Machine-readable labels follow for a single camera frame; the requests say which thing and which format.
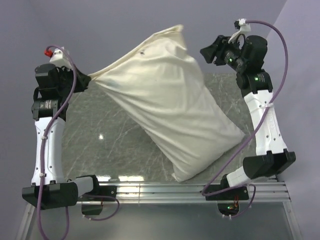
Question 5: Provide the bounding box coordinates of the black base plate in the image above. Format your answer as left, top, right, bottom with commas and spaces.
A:
203, 184, 249, 201
98, 185, 117, 202

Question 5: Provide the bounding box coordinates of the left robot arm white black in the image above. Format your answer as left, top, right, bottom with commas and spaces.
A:
22, 63, 101, 210

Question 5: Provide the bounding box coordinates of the cream pillowcase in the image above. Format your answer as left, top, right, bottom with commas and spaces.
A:
90, 24, 245, 182

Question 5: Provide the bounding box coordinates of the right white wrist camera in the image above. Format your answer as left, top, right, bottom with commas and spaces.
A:
228, 18, 251, 43

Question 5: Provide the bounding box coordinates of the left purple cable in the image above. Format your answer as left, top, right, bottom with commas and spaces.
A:
36, 44, 120, 240

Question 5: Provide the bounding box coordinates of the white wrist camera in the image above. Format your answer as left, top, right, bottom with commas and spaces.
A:
228, 18, 251, 43
44, 48, 71, 69

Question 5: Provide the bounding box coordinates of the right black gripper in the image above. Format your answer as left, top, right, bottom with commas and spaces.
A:
199, 35, 248, 73

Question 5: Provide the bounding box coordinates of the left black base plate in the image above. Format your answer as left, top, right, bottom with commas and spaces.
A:
98, 185, 117, 202

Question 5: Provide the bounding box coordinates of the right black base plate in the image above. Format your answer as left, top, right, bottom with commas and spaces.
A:
203, 184, 249, 201

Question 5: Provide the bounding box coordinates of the aluminium front rail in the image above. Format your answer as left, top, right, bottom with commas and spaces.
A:
74, 182, 292, 203

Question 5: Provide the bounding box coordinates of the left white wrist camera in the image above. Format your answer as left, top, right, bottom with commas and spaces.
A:
44, 48, 71, 69

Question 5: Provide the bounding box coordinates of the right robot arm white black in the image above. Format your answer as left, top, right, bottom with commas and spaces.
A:
200, 35, 296, 200

